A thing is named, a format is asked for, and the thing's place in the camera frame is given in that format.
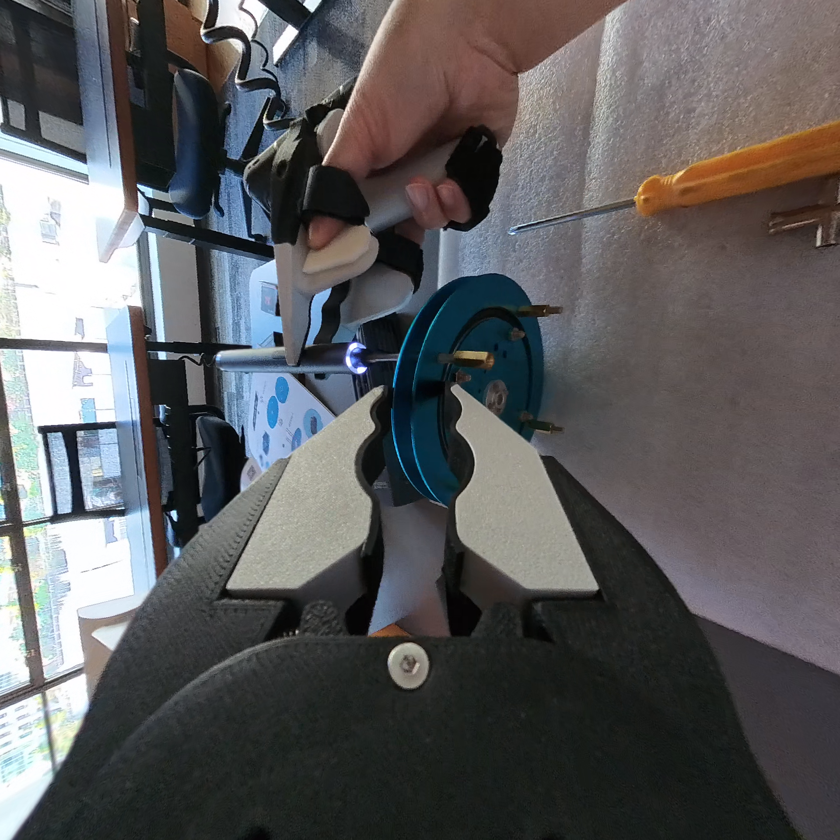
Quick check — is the black frame chair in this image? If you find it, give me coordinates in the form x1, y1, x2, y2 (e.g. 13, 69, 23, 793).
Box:
0, 0, 86, 158
38, 423, 127, 524

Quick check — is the grey desk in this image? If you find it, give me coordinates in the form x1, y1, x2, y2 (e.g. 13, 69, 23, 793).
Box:
696, 613, 840, 840

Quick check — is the dark blue office chair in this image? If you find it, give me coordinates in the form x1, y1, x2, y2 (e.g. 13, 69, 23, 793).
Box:
167, 66, 231, 221

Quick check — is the large window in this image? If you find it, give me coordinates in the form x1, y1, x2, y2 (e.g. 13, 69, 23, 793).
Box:
0, 131, 165, 840

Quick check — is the black coiled cable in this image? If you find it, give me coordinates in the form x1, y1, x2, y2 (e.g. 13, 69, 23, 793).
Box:
199, 0, 293, 129

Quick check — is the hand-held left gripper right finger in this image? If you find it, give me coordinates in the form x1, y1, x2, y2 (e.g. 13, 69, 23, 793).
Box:
445, 384, 602, 603

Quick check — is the wood edged table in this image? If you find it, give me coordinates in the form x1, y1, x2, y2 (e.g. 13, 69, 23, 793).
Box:
105, 305, 253, 578
72, 0, 277, 263

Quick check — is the blue metal wheel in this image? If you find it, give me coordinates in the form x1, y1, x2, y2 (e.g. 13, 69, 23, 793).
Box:
391, 273, 565, 508

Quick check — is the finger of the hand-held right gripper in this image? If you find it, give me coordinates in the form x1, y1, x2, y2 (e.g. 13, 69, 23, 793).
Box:
314, 268, 421, 345
274, 226, 380, 367

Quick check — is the grey electric screwdriver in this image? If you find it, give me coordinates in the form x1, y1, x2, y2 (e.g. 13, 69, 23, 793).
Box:
215, 341, 403, 380

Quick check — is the person's right forearm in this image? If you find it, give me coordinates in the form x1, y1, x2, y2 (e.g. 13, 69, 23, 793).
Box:
459, 0, 624, 74

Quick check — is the metal cross wrench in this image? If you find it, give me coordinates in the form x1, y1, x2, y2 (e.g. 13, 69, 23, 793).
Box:
768, 180, 840, 249

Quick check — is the printed instruction sheet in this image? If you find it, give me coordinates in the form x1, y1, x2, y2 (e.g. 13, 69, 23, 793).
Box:
239, 259, 342, 490

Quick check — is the person's right hand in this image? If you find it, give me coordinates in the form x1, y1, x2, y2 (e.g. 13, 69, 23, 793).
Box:
307, 0, 526, 250

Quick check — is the yellow handled screwdriver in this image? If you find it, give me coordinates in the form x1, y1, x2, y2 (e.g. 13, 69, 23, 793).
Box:
508, 121, 840, 235

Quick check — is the white foam mat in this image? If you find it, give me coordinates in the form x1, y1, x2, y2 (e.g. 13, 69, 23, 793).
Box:
436, 0, 840, 673

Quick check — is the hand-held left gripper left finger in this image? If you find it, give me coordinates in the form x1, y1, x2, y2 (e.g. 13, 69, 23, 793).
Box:
225, 386, 388, 605

